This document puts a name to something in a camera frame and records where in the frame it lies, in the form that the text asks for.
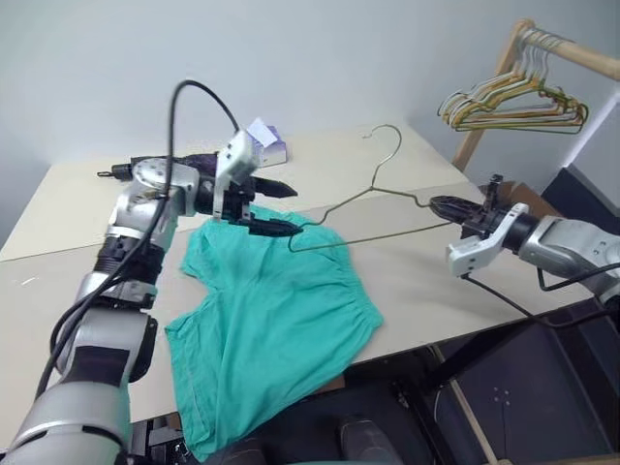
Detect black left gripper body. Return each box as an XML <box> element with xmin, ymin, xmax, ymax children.
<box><xmin>223</xmin><ymin>177</ymin><xmax>258</xmax><ymax>228</ymax></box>

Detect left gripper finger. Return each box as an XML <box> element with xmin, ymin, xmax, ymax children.
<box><xmin>244</xmin><ymin>215</ymin><xmax>304</xmax><ymax>237</ymax></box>
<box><xmin>254</xmin><ymin>177</ymin><xmax>297</xmax><ymax>198</ymax></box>

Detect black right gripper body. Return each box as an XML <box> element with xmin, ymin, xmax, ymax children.
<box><xmin>459</xmin><ymin>173</ymin><xmax>508</xmax><ymax>239</ymax></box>

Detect metal wire hanger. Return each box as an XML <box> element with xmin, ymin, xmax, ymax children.
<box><xmin>286</xmin><ymin>124</ymin><xmax>450</xmax><ymax>254</ymax></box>

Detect green shorts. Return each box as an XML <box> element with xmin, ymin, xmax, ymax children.
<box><xmin>164</xmin><ymin>205</ymin><xmax>385</xmax><ymax>464</ymax></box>

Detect purple white tissue box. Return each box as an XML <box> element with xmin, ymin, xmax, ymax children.
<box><xmin>244</xmin><ymin>116</ymin><xmax>288</xmax><ymax>169</ymax></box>

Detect brown cardboard box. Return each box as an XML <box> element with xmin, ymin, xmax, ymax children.
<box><xmin>498</xmin><ymin>181</ymin><xmax>566</xmax><ymax>219</ymax></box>

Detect black cabinet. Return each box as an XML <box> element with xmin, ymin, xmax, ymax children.
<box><xmin>540</xmin><ymin>164</ymin><xmax>620</xmax><ymax>219</ymax></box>

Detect bunch of hangers on rack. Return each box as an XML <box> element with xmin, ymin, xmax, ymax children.
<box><xmin>438</xmin><ymin>33</ymin><xmax>590</xmax><ymax>136</ymax></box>

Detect wooden clothes rack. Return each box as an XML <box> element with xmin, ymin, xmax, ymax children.
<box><xmin>450</xmin><ymin>17</ymin><xmax>620</xmax><ymax>173</ymax></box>

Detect black equipment case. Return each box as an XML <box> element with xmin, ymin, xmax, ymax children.
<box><xmin>449</xmin><ymin>322</ymin><xmax>620</xmax><ymax>465</ymax></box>

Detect wooden slat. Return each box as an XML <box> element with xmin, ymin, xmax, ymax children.
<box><xmin>449</xmin><ymin>380</ymin><xmax>499</xmax><ymax>465</ymax></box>

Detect dark rounded shape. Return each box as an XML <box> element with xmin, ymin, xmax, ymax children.
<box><xmin>336</xmin><ymin>414</ymin><xmax>403</xmax><ymax>465</ymax></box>

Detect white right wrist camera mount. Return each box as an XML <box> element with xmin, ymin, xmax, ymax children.
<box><xmin>446</xmin><ymin>202</ymin><xmax>530</xmax><ymax>278</ymax></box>

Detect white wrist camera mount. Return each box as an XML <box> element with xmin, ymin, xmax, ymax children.
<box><xmin>446</xmin><ymin>202</ymin><xmax>530</xmax><ymax>278</ymax></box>
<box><xmin>212</xmin><ymin>129</ymin><xmax>259</xmax><ymax>220</ymax></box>

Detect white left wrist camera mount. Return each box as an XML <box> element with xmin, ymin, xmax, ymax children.
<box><xmin>212</xmin><ymin>129</ymin><xmax>259</xmax><ymax>220</ymax></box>

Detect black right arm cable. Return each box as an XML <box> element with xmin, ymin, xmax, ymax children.
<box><xmin>459</xmin><ymin>263</ymin><xmax>620</xmax><ymax>330</ymax></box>

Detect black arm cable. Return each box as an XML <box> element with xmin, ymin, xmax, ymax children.
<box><xmin>34</xmin><ymin>79</ymin><xmax>242</xmax><ymax>401</ymax></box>
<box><xmin>459</xmin><ymin>263</ymin><xmax>620</xmax><ymax>330</ymax></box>

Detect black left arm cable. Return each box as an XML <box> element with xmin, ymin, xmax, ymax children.
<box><xmin>34</xmin><ymin>79</ymin><xmax>242</xmax><ymax>401</ymax></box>

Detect yellow wire hanger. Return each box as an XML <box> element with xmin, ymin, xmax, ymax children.
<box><xmin>443</xmin><ymin>33</ymin><xmax>580</xmax><ymax>130</ymax></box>

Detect pink wire hanger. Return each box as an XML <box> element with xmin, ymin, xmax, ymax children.
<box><xmin>454</xmin><ymin>36</ymin><xmax>582</xmax><ymax>132</ymax></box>

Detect white wire hanger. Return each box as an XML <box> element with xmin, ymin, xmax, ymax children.
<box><xmin>448</xmin><ymin>31</ymin><xmax>585</xmax><ymax>128</ymax></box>

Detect black table frame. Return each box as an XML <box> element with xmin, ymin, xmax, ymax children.
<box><xmin>425</xmin><ymin>309</ymin><xmax>606</xmax><ymax>388</ymax></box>

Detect black metal bracket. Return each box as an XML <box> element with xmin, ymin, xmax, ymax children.
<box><xmin>129</xmin><ymin>414</ymin><xmax>195</xmax><ymax>465</ymax></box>

